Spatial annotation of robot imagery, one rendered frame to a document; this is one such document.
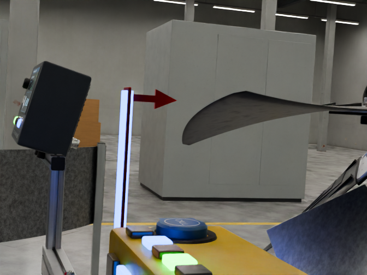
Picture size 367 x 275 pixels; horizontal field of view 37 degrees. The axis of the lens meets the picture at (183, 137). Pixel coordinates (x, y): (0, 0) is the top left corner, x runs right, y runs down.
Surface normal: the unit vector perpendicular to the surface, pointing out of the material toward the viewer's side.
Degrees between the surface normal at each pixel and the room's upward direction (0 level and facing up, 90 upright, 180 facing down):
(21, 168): 90
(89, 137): 90
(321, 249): 55
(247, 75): 90
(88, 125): 90
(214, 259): 0
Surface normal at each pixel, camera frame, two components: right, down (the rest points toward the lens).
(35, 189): 0.80, 0.08
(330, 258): -0.44, -0.56
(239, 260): 0.06, -1.00
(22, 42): 0.29, 0.07
